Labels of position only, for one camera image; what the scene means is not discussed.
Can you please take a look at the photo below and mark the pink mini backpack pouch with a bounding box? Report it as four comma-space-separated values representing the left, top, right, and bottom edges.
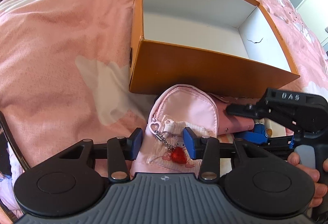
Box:
130, 84, 219, 176

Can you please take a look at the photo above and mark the pink patterned duvet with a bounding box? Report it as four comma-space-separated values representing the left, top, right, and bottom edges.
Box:
1, 0, 327, 167

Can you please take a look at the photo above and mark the pink notebook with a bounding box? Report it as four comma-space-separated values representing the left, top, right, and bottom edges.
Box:
209, 94, 257, 135

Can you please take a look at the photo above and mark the white door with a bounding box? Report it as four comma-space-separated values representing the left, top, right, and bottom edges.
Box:
296, 0, 328, 46

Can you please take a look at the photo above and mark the person's right hand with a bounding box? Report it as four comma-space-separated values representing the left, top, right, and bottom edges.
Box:
287, 152, 325, 209

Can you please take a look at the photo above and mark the small figurine blue outfit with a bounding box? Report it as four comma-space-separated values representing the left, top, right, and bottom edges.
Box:
254, 118, 273, 137

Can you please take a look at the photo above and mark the orange cardboard box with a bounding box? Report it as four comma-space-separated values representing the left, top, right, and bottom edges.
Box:
129, 0, 299, 98

